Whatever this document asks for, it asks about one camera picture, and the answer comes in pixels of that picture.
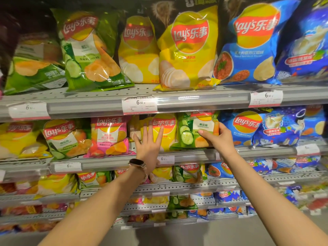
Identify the blue potato chips bag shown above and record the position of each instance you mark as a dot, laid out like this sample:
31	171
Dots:
251	43
243	125

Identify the white price tag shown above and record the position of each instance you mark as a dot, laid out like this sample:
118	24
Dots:
68	167
139	105
308	150
2	175
265	98
166	160
28	110

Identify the person's left hand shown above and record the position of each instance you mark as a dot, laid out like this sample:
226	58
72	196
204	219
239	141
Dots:
150	153

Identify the black smart watch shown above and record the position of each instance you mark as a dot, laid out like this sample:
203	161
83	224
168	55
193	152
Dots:
137	163

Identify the person's left forearm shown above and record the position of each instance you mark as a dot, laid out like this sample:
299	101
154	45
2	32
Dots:
97	210

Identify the person's right hand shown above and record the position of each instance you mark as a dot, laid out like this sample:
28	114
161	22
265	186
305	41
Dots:
223	143

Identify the person's right forearm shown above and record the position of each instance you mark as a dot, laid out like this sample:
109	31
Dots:
276	202

